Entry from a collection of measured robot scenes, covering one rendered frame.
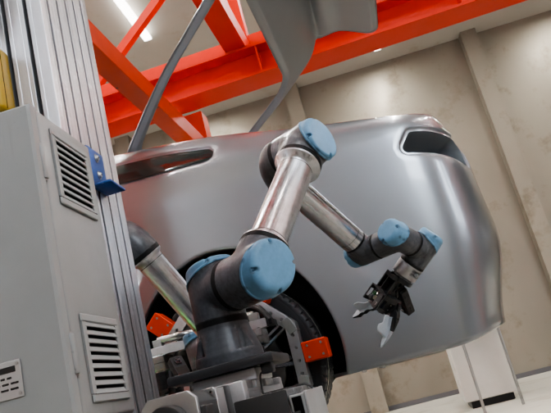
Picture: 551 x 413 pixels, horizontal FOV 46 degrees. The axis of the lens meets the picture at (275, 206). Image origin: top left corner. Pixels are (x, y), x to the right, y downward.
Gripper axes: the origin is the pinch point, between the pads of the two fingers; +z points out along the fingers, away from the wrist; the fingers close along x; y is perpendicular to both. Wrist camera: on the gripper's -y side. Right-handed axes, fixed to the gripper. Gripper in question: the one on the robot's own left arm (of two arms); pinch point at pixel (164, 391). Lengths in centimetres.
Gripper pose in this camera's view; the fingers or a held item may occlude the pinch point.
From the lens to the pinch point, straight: 224.1
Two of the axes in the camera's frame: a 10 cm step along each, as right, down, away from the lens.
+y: 3.0, 9.3, -2.2
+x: 7.8, -1.1, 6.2
